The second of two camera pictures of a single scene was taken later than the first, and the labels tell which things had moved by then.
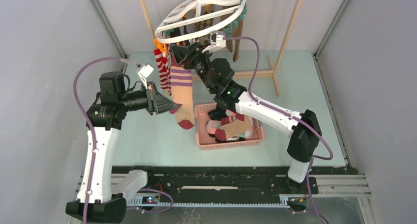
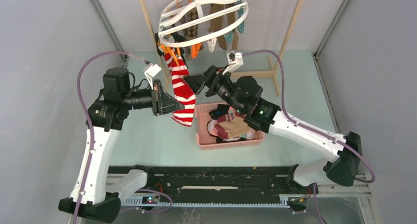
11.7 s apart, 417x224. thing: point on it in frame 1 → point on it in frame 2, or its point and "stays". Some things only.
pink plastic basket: x=205 y=141 stays
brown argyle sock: x=204 y=23 → x=190 y=33
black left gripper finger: x=156 y=102 stays
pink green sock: x=212 y=126 stays
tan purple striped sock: x=181 y=87 → x=231 y=125
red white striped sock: x=163 y=60 → x=183 y=93
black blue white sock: x=217 y=114 stays
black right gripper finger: x=179 y=52 → x=195 y=82
